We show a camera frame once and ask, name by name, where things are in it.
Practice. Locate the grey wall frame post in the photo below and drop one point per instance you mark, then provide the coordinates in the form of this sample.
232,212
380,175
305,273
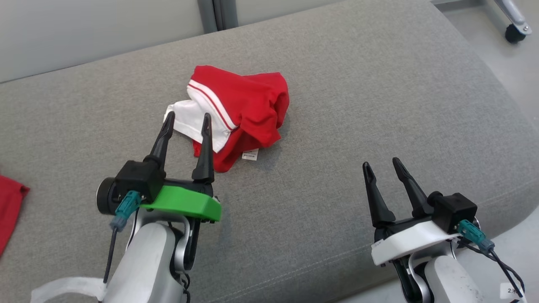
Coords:
217,14

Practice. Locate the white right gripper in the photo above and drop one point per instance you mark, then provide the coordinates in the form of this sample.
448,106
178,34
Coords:
408,242

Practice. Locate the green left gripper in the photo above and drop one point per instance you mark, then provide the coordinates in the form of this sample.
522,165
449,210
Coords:
185,200

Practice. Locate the red white-sleeved T-shirt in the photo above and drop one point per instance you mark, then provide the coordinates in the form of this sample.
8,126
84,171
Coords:
248,105

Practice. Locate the black caster wheel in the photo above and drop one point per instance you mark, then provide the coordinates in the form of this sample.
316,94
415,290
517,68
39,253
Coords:
514,33

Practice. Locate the grey fabric sofa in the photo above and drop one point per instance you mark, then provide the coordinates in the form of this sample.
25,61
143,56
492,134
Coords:
358,105

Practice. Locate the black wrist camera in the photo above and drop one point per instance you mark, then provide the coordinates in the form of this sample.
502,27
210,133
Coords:
137,179
452,210

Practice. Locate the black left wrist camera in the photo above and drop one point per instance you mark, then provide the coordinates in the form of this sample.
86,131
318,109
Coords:
137,179

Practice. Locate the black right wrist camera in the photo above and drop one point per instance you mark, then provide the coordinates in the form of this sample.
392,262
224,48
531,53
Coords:
452,210

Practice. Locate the red garment with white hem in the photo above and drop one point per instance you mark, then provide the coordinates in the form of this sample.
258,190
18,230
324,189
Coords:
8,206

